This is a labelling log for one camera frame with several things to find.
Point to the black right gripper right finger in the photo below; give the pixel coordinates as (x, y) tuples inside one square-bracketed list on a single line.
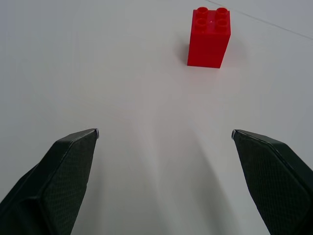
[(274, 181)]

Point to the red toy building brick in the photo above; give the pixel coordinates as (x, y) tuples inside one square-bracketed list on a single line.
[(207, 41)]

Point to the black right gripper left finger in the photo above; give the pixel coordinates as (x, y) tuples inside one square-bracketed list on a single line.
[(56, 181)]

